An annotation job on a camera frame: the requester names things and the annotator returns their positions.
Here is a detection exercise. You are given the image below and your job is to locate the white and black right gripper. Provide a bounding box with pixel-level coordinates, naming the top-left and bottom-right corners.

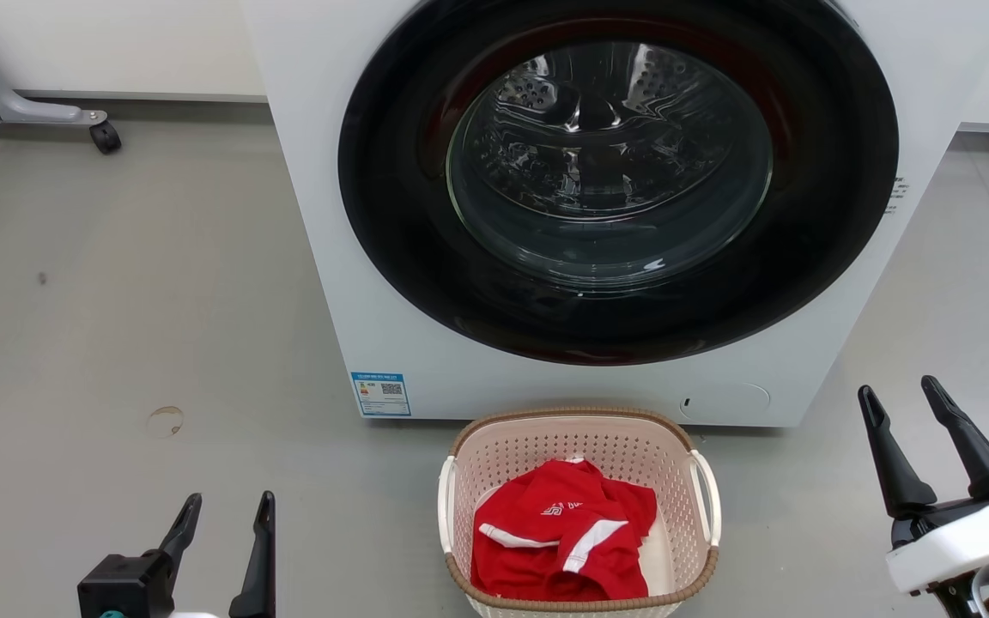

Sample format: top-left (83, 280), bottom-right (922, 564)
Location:
top-left (858, 375), bottom-right (989, 594)

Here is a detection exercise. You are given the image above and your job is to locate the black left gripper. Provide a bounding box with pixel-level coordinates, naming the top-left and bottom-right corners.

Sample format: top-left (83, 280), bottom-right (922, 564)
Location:
top-left (78, 491), bottom-right (277, 618)

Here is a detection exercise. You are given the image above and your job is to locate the white perforated laundry basket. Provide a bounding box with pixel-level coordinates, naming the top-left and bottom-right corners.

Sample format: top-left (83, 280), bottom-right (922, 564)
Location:
top-left (437, 407), bottom-right (723, 618)

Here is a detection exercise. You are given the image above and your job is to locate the round white filter cover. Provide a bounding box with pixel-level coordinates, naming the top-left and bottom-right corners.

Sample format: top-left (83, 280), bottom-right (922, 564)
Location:
top-left (679, 382), bottom-right (773, 422)

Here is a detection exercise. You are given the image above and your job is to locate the blue energy label sticker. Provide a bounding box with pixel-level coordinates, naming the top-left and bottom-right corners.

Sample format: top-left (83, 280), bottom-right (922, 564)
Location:
top-left (350, 371), bottom-right (413, 420)

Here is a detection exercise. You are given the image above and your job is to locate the red and white garment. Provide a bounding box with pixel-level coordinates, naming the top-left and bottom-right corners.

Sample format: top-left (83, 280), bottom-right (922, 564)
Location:
top-left (470, 458), bottom-right (658, 603)

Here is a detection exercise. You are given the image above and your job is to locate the white front-load washing machine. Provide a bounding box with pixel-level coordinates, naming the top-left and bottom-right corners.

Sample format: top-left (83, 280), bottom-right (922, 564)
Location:
top-left (237, 0), bottom-right (989, 428)

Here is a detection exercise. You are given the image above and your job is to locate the round black washing machine door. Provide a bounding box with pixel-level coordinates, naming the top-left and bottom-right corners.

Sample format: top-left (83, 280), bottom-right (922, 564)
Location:
top-left (337, 0), bottom-right (901, 367)

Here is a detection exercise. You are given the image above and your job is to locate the black caster wheel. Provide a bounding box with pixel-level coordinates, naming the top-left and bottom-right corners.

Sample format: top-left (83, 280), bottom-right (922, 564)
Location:
top-left (88, 120), bottom-right (124, 156)

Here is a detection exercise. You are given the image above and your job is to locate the grey metal stand leg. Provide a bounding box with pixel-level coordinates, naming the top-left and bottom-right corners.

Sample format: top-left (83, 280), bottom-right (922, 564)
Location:
top-left (0, 0), bottom-right (109, 128)

